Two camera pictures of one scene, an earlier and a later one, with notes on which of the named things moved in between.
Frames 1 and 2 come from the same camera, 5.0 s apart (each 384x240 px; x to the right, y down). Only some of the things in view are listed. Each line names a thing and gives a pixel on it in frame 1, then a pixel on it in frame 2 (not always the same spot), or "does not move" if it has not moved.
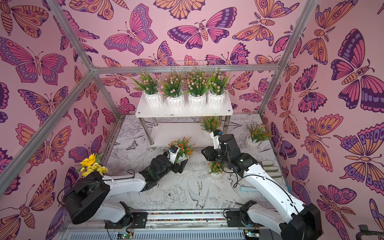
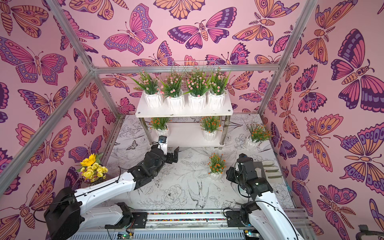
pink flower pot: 172,89 does not move
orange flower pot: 209,124 does not move
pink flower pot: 197,82 does not move
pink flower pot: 217,94 does not move
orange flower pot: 186,148 to 159,124
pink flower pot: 151,87 does not move
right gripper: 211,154 to 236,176
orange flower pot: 216,170 does not move
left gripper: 176,169 to 170,159
